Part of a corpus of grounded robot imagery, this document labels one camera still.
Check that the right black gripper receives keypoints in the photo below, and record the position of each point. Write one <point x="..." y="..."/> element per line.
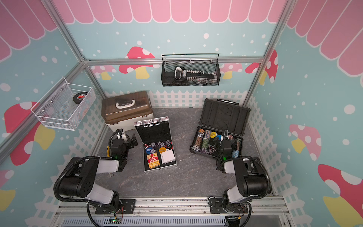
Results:
<point x="233" y="146"/>

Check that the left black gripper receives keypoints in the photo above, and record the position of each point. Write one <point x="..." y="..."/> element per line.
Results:
<point x="130" y="142"/>

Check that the black plastic poker case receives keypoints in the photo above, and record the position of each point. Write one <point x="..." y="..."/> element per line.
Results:
<point x="218" y="115"/>

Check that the silver aluminium poker case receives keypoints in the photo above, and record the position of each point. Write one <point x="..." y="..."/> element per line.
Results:
<point x="156" y="138"/>

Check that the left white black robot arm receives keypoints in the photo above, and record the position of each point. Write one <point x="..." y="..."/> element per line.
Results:
<point x="77" y="181"/>

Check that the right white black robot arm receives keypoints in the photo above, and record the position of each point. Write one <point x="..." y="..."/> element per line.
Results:
<point x="252" y="179"/>

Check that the poker chip stack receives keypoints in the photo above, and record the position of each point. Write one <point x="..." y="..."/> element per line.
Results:
<point x="206" y="138"/>
<point x="198" y="141"/>

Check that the socket bit set holder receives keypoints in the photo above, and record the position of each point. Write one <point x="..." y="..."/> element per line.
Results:
<point x="184" y="75"/>

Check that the yellow dealer chip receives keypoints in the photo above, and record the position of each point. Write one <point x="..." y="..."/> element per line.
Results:
<point x="213" y="134"/>

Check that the brown lid storage box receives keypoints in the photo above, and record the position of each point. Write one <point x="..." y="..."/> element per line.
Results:
<point x="121" y="112"/>

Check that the orange playing card deck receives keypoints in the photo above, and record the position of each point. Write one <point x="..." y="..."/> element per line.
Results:
<point x="153" y="160"/>

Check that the white card deck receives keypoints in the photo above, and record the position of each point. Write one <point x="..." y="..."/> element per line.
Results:
<point x="167" y="156"/>

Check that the black tape roll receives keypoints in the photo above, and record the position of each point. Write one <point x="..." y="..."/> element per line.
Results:
<point x="79" y="97"/>

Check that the small green circuit board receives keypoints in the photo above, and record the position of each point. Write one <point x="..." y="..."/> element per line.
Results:
<point x="115" y="221"/>

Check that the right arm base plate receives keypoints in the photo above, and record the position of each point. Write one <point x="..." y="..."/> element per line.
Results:
<point x="222" y="205"/>

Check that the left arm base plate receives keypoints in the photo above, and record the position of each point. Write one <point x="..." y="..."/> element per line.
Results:
<point x="125" y="206"/>

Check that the white wire wall basket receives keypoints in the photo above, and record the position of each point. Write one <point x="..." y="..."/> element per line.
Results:
<point x="57" y="110"/>

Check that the aluminium front rail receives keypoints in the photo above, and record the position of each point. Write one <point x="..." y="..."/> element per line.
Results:
<point x="178" y="212"/>

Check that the black wire wall basket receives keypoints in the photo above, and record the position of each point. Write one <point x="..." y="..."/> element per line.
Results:
<point x="196" y="62"/>

